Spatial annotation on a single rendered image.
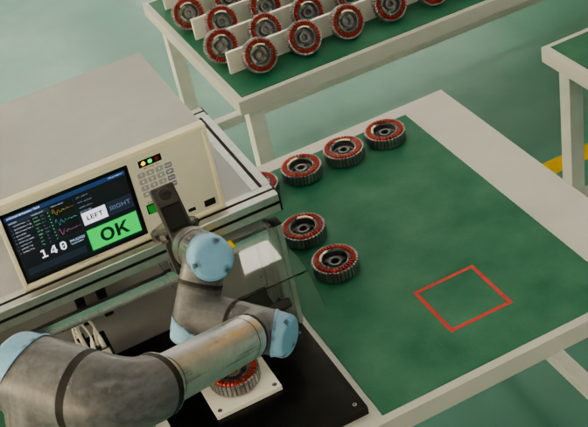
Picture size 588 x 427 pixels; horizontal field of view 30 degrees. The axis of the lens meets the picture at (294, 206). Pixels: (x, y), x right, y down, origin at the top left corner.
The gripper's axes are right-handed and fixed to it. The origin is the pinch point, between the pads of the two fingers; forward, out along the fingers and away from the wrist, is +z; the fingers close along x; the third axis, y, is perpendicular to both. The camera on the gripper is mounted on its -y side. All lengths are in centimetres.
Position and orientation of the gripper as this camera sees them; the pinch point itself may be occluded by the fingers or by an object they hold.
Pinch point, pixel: (165, 223)
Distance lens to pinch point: 214.0
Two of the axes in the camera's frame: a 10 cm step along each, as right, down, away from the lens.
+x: 8.9, -3.9, 2.6
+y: 3.4, 9.2, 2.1
